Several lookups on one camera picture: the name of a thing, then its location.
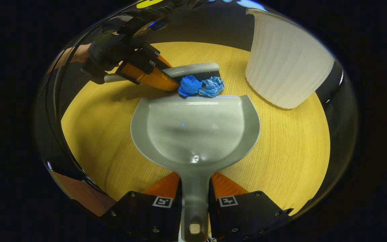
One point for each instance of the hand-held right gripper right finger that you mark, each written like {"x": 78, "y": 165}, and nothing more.
{"x": 247, "y": 215}

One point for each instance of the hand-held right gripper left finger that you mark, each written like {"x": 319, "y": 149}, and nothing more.
{"x": 136, "y": 215}

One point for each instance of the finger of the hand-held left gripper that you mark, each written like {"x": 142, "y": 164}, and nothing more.
{"x": 151, "y": 50}
{"x": 153, "y": 79}

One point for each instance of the blue paper ball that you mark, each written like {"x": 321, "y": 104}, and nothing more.
{"x": 189, "y": 85}

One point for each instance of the small grey broom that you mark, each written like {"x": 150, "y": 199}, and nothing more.
{"x": 193, "y": 69}

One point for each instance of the light blue paper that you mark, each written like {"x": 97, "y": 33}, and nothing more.
{"x": 213, "y": 86}

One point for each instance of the grey plastic dustpan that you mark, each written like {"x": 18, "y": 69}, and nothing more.
{"x": 193, "y": 134}

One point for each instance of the white plastic garbage bin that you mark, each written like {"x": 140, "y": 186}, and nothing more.
{"x": 287, "y": 60}

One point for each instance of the wooden desktop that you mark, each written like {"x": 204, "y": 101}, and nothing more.
{"x": 281, "y": 151}

